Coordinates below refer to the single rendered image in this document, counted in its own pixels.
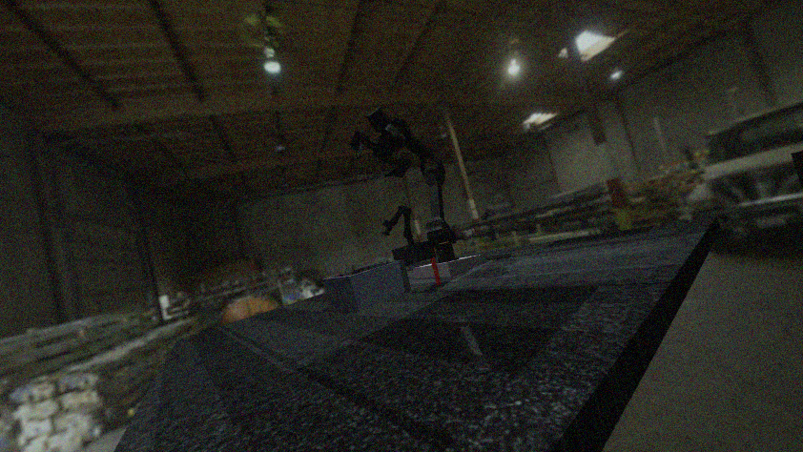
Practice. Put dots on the red peg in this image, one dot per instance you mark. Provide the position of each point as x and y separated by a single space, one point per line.
436 272

